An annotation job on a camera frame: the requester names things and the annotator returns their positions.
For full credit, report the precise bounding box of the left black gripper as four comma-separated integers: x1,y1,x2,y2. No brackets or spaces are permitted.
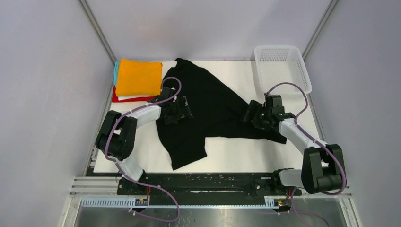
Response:
165,96,192,124

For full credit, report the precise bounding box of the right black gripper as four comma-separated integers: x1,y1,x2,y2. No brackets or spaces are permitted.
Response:
240,100,272,131

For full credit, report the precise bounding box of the black t shirt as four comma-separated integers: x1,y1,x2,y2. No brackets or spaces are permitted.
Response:
156,58,287,170

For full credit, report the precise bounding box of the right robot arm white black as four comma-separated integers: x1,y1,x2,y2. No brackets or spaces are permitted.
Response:
243,94,347,195

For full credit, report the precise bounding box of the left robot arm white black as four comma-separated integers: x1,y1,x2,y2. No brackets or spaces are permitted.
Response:
95,87,193,194

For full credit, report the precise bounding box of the folded orange t shirt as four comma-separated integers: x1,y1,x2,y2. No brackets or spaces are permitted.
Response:
116,58,163,96

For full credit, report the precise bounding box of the white plastic basket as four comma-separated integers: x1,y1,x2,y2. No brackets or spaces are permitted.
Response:
254,45,312,94

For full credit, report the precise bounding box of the folded white t shirt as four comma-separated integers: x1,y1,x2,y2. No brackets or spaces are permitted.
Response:
115,87,157,102

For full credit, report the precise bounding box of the folded red t shirt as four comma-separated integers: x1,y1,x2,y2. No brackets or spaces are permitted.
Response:
112,86,156,104

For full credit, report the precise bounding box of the folded cyan t shirt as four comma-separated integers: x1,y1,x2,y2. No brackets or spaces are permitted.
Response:
113,61,120,87

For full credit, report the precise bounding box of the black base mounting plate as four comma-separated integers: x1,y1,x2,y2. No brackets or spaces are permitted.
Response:
116,173,292,206

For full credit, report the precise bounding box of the white slotted cable duct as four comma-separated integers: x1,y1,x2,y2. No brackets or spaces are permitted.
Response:
80,196,283,210

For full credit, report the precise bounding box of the aluminium frame rail left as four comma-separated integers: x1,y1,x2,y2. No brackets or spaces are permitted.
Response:
78,0,117,64

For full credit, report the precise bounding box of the aluminium frame rail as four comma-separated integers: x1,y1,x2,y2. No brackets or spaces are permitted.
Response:
302,0,339,61
78,0,117,64

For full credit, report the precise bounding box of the aluminium frame rail right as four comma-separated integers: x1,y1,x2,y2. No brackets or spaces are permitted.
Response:
302,0,339,61

